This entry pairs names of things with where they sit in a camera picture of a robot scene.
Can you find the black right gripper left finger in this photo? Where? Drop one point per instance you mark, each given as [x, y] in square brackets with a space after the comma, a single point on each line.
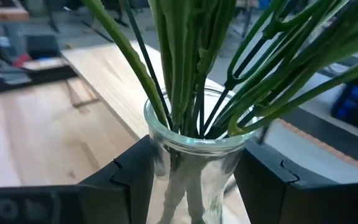
[73, 205]

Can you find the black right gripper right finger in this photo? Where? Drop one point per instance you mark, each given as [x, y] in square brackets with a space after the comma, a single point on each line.
[306, 205]

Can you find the clear glass vase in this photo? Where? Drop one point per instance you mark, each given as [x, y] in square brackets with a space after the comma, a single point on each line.
[216, 174]

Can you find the black floor mat striped edge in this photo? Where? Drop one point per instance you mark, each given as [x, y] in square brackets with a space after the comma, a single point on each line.
[337, 140]

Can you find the distant wooden table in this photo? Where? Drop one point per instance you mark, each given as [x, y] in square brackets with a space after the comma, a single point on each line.
[2, 14]

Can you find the wooden shelf with black frame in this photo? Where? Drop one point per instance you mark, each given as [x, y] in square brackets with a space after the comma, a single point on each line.
[113, 77]

